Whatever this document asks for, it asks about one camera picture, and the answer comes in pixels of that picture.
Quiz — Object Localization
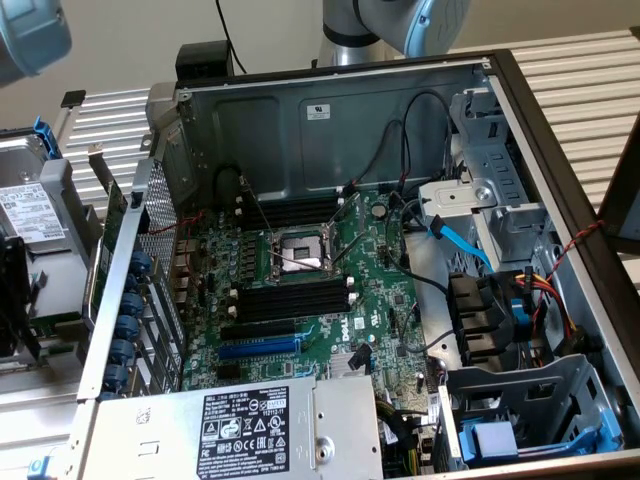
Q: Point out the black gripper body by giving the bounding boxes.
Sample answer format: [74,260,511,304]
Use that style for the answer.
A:
[0,233,44,362]

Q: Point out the green RAM stick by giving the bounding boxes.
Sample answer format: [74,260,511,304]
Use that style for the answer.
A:
[27,312,84,340]

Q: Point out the silver hard disk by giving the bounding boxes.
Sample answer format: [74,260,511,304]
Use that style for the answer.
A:
[0,134,69,256]

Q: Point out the grey parts rack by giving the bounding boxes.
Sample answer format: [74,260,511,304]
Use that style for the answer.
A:
[0,127,101,396]

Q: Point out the green graphics card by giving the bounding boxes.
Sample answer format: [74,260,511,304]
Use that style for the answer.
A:
[85,142,130,321]

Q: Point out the silver rear port block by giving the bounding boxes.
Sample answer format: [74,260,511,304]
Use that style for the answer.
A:
[171,238,195,307]

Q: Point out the small blue plastic clip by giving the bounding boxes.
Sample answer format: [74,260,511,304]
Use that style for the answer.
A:
[27,455,54,480]

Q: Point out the silver power supply unit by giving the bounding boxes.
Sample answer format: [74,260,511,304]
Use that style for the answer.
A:
[82,374,386,480]

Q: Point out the long black expansion slot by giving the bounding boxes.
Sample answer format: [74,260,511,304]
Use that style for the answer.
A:
[219,318,297,342]

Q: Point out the blue expansion slot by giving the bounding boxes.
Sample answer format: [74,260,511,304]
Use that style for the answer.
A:
[217,335,302,359]

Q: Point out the thin metal locking lever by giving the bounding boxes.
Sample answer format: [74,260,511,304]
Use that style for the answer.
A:
[332,232,366,265]
[238,174,276,239]

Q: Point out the CPU socket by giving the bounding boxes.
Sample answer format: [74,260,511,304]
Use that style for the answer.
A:
[269,230,335,281]

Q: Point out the black box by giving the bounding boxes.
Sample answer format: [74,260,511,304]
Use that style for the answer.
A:
[174,40,235,85]

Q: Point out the green motherboard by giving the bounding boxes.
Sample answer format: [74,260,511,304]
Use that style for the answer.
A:
[172,187,441,396]

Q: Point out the silver chipset heatsink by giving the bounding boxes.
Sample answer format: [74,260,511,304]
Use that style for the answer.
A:
[328,349,361,379]

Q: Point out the open grey PC case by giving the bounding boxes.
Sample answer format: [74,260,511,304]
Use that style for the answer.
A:
[74,47,640,480]

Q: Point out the black plastic shroud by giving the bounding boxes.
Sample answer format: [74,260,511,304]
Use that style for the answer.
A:
[446,272,516,369]

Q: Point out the blue disk carrier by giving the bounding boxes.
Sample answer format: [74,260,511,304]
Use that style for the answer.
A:
[458,407,624,465]

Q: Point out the tall silver disk bay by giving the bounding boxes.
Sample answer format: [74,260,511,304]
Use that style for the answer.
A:
[417,87,551,274]

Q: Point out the blue plastic latch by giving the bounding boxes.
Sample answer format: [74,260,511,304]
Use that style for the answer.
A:
[510,294,532,344]

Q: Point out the wide grey disk bay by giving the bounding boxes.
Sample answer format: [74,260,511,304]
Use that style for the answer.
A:
[434,353,626,474]

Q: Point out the dark framed panel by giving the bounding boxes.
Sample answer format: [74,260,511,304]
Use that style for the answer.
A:
[597,112,640,254]

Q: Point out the blue hard disk bracket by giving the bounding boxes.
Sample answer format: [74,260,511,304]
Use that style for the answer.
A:
[30,115,62,162]

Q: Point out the short red black wire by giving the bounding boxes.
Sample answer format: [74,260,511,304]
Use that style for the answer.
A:
[148,209,206,237]

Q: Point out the thick black wire loop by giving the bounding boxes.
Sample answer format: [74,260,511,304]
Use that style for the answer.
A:
[213,162,246,201]

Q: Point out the thick black camera cable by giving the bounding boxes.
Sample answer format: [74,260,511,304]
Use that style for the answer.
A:
[214,0,248,75]

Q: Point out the power supply wire bundle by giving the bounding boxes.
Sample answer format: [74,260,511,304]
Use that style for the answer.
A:
[374,397,441,480]

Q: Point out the thin black looped wire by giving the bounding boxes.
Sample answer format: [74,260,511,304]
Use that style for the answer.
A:
[402,91,456,194]

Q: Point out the blue flat data wire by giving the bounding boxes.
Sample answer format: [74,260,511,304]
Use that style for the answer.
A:
[428,214,495,275]

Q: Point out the yellow red power wires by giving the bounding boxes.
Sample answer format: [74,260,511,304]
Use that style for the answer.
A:
[514,267,579,346]

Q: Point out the long red black twisted wire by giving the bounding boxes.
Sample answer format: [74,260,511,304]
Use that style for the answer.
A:
[546,219,605,282]

